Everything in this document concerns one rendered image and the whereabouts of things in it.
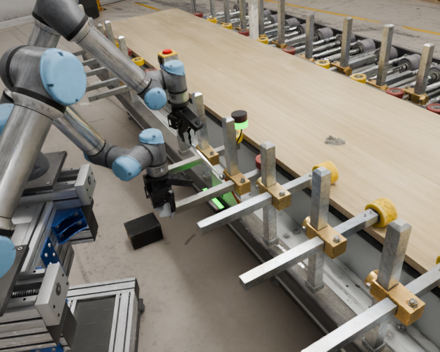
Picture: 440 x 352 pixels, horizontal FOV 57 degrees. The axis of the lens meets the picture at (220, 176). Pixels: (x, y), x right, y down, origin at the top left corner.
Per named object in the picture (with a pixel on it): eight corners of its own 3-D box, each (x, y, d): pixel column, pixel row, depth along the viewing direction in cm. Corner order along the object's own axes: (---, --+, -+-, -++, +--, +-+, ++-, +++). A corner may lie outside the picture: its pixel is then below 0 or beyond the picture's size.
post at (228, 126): (235, 221, 171) (225, 120, 143) (231, 216, 174) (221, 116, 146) (242, 218, 172) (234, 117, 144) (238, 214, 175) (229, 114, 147)
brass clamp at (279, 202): (276, 211, 130) (276, 200, 127) (254, 191, 140) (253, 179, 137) (292, 204, 132) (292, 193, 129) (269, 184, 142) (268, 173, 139)
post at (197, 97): (207, 189, 189) (194, 94, 161) (204, 186, 191) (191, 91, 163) (214, 186, 190) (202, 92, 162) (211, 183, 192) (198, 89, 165)
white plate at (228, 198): (242, 221, 161) (241, 202, 155) (211, 188, 180) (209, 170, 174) (244, 221, 161) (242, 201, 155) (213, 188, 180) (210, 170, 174)
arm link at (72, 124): (-33, 66, 94) (88, 171, 134) (-5, 72, 89) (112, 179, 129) (-3, 31, 98) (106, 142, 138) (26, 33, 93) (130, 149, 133)
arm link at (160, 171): (162, 153, 138) (171, 163, 132) (164, 163, 141) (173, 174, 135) (141, 160, 136) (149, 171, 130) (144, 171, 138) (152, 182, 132)
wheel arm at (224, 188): (175, 216, 148) (174, 208, 145) (172, 211, 150) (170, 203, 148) (273, 175, 163) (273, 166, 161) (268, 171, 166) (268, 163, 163)
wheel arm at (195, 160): (150, 185, 166) (148, 177, 164) (147, 181, 169) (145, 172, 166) (240, 150, 182) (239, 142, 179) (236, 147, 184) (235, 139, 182)
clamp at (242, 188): (239, 196, 154) (239, 186, 152) (223, 179, 164) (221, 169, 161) (252, 191, 156) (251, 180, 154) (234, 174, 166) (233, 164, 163)
